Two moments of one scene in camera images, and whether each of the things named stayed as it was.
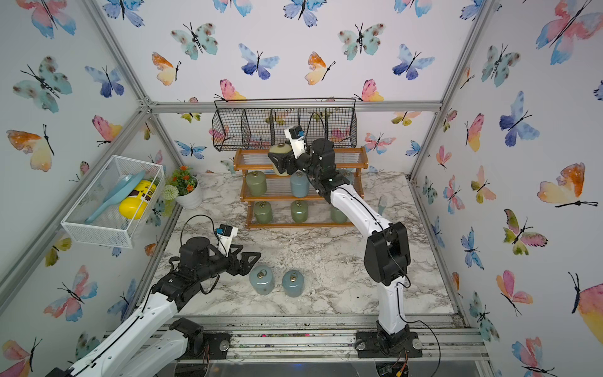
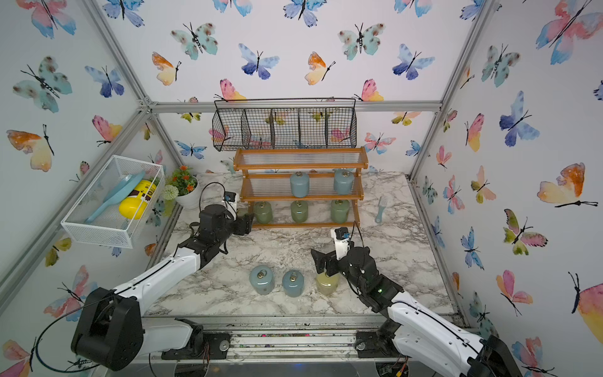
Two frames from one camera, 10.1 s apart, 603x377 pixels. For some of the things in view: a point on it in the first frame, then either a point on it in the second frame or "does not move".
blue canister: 294,283 does not move
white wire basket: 113,208 does not move
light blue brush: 381,205 does not move
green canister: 338,216 does not move
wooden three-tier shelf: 275,199 does not move
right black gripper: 285,159 → 332,261
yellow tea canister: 279,148 → 327,285
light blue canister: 262,279 does not move
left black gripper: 243,269 → 243,225
